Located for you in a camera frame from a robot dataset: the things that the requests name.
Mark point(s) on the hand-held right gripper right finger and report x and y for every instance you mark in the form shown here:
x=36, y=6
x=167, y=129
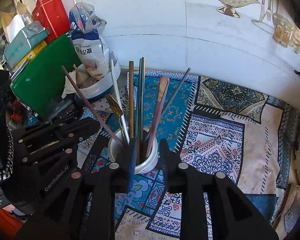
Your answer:
x=162, y=155

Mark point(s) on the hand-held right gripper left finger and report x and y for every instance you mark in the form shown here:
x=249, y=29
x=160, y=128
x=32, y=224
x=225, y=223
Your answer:
x=132, y=155

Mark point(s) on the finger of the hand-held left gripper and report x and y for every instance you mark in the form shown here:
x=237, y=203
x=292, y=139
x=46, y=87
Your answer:
x=85, y=126
x=52, y=155

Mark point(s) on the white ceramic cup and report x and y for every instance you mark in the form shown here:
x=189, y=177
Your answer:
x=151, y=160

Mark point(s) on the gold spoon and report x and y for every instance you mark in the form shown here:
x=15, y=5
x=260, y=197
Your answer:
x=114, y=105

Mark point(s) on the silver chopstick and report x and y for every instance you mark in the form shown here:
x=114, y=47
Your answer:
x=116, y=87

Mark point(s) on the pink chopstick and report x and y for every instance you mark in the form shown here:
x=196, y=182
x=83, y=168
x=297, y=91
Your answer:
x=159, y=105

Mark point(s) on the grey chopstick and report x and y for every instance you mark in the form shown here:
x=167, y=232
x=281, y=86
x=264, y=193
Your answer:
x=177, y=90

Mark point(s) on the person's left forearm orange sleeve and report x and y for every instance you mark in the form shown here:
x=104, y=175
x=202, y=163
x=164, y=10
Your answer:
x=2, y=222

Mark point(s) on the white bowl with crumpled paper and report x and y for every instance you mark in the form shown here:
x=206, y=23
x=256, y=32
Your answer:
x=100, y=87

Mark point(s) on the green box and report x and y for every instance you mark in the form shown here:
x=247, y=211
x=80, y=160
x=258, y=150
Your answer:
x=45, y=85

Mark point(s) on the patterned blue patchwork cloth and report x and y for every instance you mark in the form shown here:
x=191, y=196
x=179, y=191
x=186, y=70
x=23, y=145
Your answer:
x=215, y=142

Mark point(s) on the yellow flat box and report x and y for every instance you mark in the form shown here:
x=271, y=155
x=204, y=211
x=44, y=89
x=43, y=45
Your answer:
x=27, y=57

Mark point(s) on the teal tissue box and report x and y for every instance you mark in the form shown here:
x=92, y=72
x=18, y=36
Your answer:
x=25, y=42

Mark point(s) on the white and blue food bag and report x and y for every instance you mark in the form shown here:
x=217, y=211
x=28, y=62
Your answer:
x=90, y=42

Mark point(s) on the red tin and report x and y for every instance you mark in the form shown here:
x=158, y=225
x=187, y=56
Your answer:
x=52, y=17

